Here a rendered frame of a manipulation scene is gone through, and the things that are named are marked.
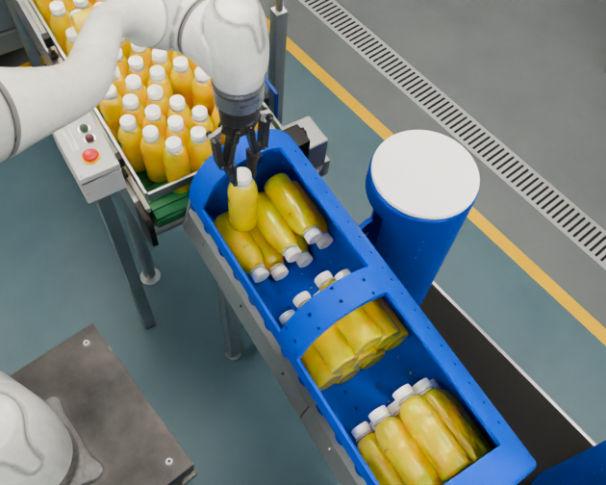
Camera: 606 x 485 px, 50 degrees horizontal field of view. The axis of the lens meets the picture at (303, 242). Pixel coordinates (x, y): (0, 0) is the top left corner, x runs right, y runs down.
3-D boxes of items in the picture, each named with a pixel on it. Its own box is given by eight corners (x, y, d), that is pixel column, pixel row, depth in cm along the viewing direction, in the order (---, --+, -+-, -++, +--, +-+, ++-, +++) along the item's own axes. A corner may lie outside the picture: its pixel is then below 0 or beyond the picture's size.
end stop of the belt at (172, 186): (150, 201, 165) (148, 194, 162) (148, 198, 165) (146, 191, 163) (285, 140, 177) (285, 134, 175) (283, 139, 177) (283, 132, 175)
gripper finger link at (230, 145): (243, 129, 119) (237, 131, 118) (234, 169, 128) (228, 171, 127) (233, 114, 121) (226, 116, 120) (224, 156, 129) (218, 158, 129)
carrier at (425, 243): (393, 271, 250) (323, 289, 245) (453, 121, 174) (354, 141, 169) (421, 338, 237) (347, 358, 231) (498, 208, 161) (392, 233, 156)
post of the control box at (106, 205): (146, 329, 248) (88, 176, 161) (141, 320, 249) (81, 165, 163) (156, 324, 249) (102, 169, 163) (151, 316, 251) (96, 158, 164)
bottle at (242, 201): (251, 205, 152) (251, 162, 138) (262, 228, 149) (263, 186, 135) (224, 213, 150) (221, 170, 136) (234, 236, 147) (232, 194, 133)
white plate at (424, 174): (453, 120, 173) (452, 123, 174) (356, 140, 168) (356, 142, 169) (497, 204, 160) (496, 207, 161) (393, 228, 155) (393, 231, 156)
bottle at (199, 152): (208, 188, 174) (203, 149, 160) (186, 178, 175) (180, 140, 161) (219, 169, 177) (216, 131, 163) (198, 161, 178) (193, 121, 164)
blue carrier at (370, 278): (398, 560, 127) (430, 548, 102) (193, 228, 162) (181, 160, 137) (508, 480, 136) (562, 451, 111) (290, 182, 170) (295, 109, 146)
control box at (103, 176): (88, 204, 157) (78, 179, 148) (58, 147, 165) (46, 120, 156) (127, 188, 160) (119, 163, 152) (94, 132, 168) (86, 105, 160)
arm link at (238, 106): (274, 84, 109) (273, 108, 115) (248, 50, 113) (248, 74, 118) (227, 104, 107) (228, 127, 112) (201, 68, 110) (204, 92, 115)
